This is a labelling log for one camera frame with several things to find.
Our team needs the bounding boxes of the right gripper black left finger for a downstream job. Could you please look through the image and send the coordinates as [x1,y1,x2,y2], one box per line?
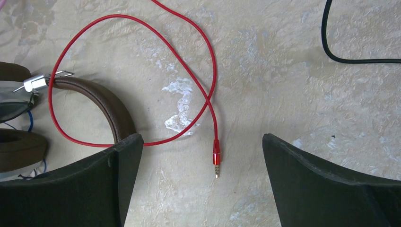
[0,134,144,227]

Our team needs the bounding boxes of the black thin cable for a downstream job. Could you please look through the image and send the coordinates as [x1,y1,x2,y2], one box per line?
[321,0,401,64]

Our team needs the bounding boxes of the red audio cable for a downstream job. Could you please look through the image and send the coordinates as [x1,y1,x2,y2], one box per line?
[48,0,222,179]

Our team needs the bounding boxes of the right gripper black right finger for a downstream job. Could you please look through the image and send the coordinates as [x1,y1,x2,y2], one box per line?
[262,133,401,227]

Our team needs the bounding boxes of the brown leather silver headphones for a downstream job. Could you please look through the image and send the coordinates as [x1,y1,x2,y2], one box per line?
[0,62,136,181]

